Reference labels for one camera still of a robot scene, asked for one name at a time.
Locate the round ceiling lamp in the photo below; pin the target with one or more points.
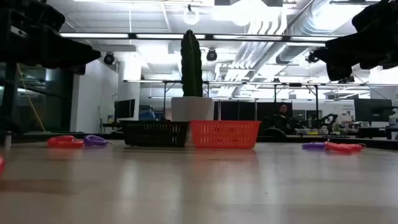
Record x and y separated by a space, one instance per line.
191 17

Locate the black office chair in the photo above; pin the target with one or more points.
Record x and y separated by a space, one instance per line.
275 132

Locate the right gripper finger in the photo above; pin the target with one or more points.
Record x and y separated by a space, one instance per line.
321 54
354 49

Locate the white hexagonal plant pot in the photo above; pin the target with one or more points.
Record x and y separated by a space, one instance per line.
192 109

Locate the person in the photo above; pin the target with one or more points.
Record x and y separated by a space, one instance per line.
281 119

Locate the orange plastic mesh basket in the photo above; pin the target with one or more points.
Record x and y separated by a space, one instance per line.
224 134

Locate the green cactus plant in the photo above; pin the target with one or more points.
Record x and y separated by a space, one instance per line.
191 62

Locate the large black monitor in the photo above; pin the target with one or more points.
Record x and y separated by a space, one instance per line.
373 110

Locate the small black monitor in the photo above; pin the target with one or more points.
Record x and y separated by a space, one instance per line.
124 109

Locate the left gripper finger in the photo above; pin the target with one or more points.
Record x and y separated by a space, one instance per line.
70 47
94 57

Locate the black ceiling spotlight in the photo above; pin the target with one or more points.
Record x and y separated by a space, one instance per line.
211 55
311 58
109 58

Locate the black workstation rack frame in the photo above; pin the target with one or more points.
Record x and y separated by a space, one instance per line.
316 102

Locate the black aluminium table frame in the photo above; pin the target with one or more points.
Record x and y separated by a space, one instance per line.
384 144

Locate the black plastic mesh basket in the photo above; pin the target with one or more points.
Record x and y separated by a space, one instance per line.
155 133

